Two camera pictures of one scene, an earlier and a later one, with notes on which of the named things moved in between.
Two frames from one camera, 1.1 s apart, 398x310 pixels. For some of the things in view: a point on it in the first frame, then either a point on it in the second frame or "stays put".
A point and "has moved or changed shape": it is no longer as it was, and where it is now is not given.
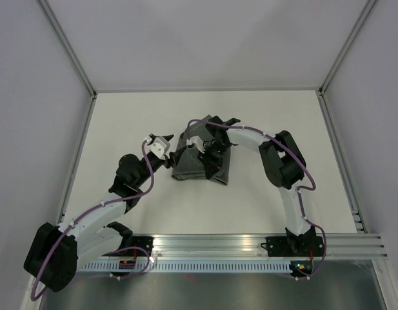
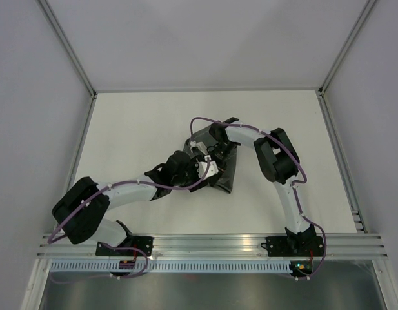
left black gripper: (175, 157) to (193, 164)
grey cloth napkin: (187, 165) has moved or changed shape
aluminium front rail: (341, 245) stays put
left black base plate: (145, 242) stays put
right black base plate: (294, 246) stays put
